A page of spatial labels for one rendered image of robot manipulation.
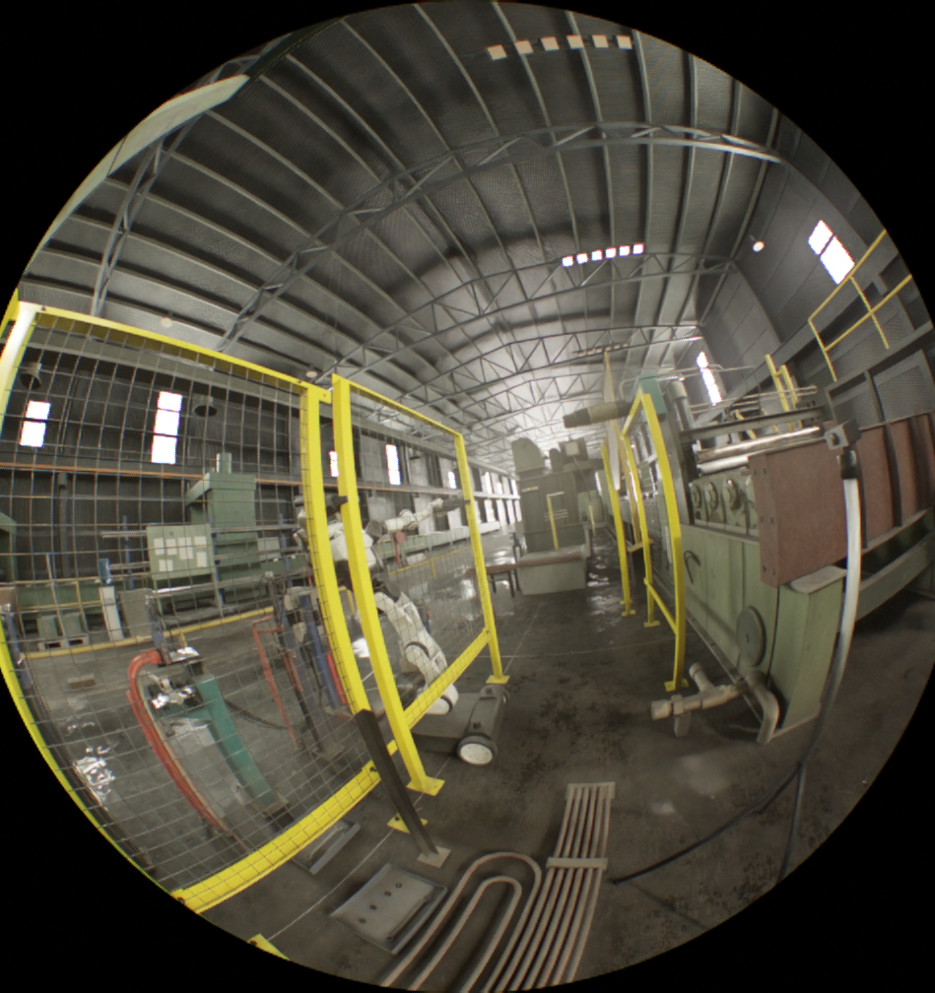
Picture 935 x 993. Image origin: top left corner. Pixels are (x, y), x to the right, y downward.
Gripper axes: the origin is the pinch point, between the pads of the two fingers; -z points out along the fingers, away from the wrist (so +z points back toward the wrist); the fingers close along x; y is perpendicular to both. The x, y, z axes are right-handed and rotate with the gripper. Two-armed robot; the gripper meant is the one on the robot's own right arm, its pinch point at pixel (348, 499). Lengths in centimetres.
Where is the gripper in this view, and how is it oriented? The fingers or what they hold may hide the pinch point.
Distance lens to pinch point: 109.4
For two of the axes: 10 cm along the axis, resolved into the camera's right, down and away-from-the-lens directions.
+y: -1.7, -9.8, 0.9
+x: -3.9, -0.2, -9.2
